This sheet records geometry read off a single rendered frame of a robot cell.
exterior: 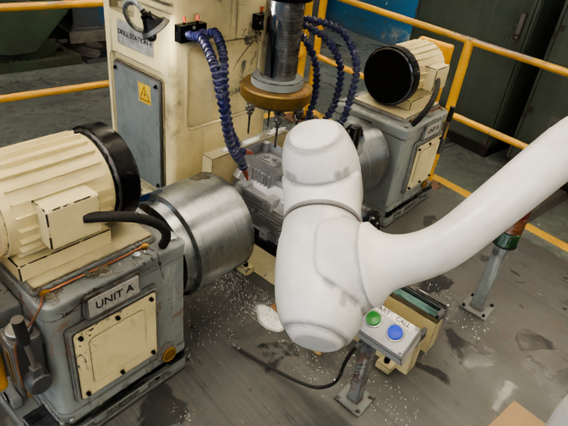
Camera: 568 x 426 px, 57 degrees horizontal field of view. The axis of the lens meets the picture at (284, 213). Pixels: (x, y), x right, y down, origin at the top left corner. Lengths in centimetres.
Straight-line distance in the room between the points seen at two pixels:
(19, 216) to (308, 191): 45
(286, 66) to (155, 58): 33
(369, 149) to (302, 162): 93
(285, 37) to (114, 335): 74
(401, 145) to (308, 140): 104
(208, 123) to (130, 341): 67
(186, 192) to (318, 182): 56
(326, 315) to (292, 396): 67
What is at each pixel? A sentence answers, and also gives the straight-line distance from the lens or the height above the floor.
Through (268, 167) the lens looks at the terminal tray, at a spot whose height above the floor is 113.
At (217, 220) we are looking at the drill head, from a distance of 115.
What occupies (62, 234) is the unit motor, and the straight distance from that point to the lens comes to 89.
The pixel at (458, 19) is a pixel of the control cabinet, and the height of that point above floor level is 96.
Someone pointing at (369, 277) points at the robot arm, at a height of 141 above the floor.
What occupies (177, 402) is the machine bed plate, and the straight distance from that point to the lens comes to 122.
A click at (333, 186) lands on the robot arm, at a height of 145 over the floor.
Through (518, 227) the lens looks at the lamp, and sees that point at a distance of 143.
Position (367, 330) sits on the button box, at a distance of 105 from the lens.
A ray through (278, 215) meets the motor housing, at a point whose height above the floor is 104.
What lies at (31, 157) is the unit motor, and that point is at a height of 136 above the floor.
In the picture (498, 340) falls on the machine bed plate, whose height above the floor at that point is 80.
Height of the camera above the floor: 178
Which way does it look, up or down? 33 degrees down
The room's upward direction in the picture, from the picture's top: 8 degrees clockwise
